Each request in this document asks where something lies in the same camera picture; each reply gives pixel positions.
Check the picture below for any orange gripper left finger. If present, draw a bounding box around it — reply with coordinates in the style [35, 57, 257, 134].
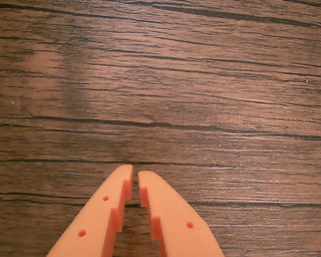
[46, 164, 135, 257]

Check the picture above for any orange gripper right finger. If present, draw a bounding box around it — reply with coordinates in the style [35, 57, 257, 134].
[137, 170, 226, 257]

